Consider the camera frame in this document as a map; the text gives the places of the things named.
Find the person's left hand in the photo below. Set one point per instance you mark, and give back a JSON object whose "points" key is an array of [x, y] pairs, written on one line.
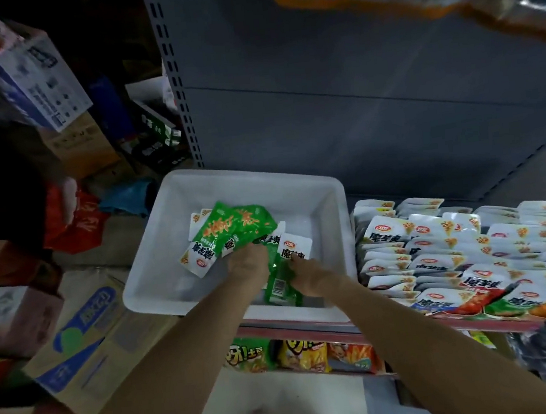
{"points": [[248, 265]]}

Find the person's right hand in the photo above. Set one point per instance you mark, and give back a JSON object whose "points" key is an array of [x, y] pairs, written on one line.
{"points": [[309, 276]]}

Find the green konjac snack packet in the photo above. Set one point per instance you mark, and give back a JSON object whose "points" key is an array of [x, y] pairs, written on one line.
{"points": [[521, 297], [279, 283]]}

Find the pile of snack packets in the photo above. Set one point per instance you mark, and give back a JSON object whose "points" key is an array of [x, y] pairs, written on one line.
{"points": [[222, 229]]}

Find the gold display box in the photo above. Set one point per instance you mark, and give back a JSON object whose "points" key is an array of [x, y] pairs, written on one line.
{"points": [[358, 244]]}

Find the white plastic bin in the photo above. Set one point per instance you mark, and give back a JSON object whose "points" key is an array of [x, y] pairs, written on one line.
{"points": [[162, 265]]}

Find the blue display box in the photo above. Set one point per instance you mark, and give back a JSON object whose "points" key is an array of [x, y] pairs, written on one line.
{"points": [[419, 206]]}

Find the blue konjac snack packet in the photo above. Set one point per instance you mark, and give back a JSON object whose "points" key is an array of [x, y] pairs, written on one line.
{"points": [[438, 299]]}

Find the red konjac snack packet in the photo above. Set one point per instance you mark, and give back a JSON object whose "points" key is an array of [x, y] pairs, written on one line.
{"points": [[481, 289]]}

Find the red display box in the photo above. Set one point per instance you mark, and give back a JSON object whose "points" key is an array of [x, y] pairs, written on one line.
{"points": [[493, 215]]}

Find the green display box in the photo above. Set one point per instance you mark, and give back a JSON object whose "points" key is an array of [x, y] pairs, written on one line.
{"points": [[536, 208]]}

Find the person's left forearm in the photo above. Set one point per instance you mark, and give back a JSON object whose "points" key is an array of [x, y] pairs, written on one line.
{"points": [[146, 383]]}

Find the person's right forearm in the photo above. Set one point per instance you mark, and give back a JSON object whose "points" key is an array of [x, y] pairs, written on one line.
{"points": [[444, 352]]}

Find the blue print cardboard carton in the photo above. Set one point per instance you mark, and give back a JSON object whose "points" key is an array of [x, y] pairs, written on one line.
{"points": [[88, 341]]}

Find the plain brown cardboard carton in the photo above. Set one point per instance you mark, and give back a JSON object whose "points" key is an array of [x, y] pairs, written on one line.
{"points": [[80, 145]]}

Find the white blue carton box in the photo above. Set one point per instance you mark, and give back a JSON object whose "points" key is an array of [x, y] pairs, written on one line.
{"points": [[41, 78]]}

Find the row of orange chip bags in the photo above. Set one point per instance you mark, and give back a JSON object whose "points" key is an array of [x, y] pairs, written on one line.
{"points": [[298, 353]]}

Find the blue plastic bag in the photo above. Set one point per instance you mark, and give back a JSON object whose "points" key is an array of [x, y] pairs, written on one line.
{"points": [[126, 196]]}

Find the black green carton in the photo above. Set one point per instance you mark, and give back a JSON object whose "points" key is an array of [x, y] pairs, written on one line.
{"points": [[153, 125]]}

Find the red plastic bag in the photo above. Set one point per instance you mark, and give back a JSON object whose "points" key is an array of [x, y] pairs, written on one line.
{"points": [[72, 221]]}

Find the pale printed carton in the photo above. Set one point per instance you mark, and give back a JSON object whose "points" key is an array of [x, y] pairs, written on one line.
{"points": [[12, 319]]}

